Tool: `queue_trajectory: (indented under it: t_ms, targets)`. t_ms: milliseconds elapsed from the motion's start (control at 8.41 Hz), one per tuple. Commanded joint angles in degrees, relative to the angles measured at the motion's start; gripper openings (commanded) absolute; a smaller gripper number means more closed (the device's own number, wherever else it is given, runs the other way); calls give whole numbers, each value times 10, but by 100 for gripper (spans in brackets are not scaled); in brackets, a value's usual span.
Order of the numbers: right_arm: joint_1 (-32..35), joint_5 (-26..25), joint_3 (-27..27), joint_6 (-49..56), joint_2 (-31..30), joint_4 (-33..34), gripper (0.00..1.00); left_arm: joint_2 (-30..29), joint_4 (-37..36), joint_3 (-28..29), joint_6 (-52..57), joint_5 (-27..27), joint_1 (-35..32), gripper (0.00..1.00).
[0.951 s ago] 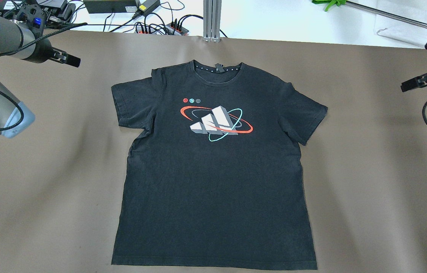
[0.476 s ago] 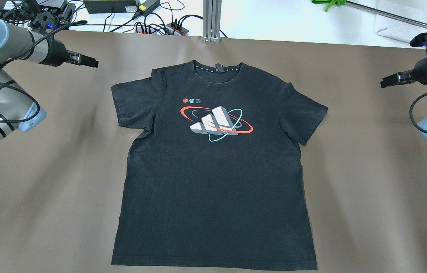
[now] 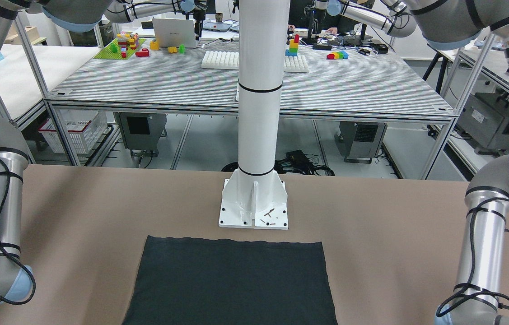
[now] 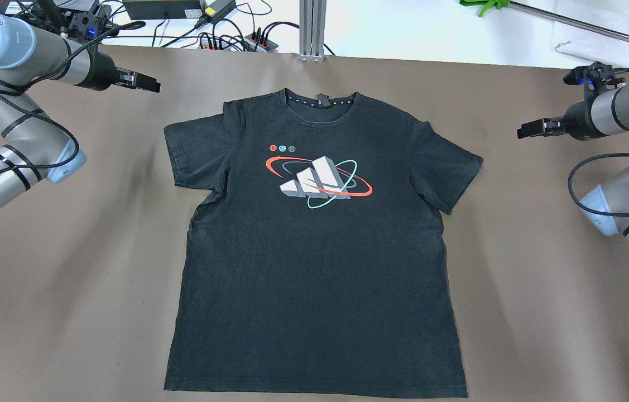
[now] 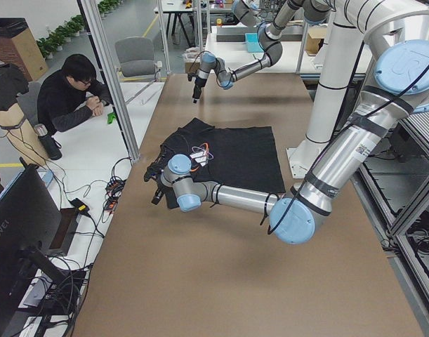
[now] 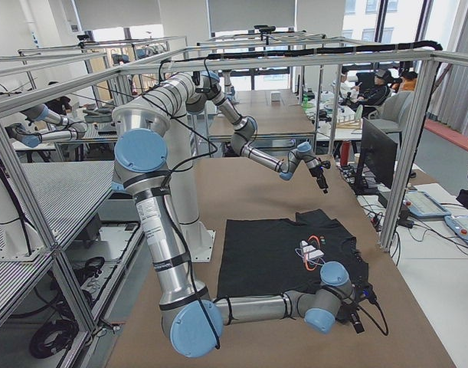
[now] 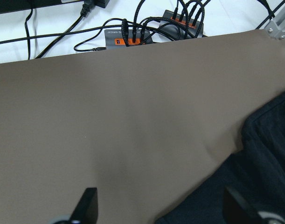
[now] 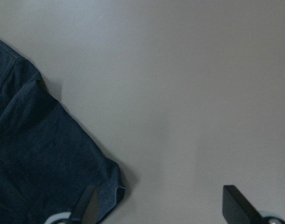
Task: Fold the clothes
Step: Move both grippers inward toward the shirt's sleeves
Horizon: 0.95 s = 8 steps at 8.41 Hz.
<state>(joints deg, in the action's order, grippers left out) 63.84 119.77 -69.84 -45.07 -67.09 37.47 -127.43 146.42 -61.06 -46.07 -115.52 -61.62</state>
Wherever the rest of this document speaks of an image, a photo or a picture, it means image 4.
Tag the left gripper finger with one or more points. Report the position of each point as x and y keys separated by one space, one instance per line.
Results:
x=145 y=82

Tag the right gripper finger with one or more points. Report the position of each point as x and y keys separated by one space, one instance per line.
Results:
x=531 y=129

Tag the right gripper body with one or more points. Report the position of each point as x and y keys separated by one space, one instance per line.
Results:
x=581 y=124

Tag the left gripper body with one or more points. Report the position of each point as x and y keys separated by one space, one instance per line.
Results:
x=101 y=72

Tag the black graphic t-shirt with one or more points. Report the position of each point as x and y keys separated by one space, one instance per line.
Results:
x=317 y=263

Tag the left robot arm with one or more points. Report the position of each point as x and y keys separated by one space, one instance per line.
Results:
x=36 y=147

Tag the black power adapter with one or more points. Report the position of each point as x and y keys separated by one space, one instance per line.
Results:
x=215 y=12

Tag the clear plastic bag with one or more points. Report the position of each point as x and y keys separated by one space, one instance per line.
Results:
x=584 y=44

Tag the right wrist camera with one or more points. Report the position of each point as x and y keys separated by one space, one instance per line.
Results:
x=596 y=74

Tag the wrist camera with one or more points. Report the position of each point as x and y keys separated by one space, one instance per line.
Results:
x=596 y=74
x=86 y=26

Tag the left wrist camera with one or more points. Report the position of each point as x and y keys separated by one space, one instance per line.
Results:
x=86 y=26

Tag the aluminium frame post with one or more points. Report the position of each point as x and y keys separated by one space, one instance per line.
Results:
x=311 y=30

